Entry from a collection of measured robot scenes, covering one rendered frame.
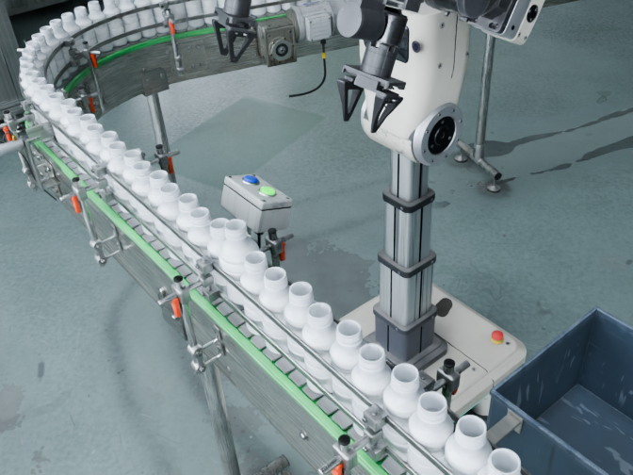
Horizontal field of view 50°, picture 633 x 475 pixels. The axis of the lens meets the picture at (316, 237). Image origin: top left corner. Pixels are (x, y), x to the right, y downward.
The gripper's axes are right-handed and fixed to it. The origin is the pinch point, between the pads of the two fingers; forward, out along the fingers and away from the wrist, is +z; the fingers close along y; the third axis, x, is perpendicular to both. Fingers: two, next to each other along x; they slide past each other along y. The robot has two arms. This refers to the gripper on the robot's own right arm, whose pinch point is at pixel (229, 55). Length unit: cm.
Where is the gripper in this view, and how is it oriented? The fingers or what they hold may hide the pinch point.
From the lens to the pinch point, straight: 160.9
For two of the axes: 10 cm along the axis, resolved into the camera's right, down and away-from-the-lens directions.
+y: 4.6, 4.6, -7.6
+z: -2.2, 8.9, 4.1
